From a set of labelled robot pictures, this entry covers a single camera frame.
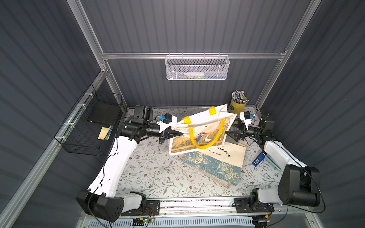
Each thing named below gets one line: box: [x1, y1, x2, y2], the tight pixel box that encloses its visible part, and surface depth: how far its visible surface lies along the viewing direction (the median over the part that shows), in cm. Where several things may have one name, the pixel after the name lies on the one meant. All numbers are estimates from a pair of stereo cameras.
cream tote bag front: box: [198, 141, 247, 168], surface depth 90 cm
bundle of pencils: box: [231, 90, 250, 105], surface depth 104 cm
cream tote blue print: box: [177, 151, 242, 189], surface depth 84 cm
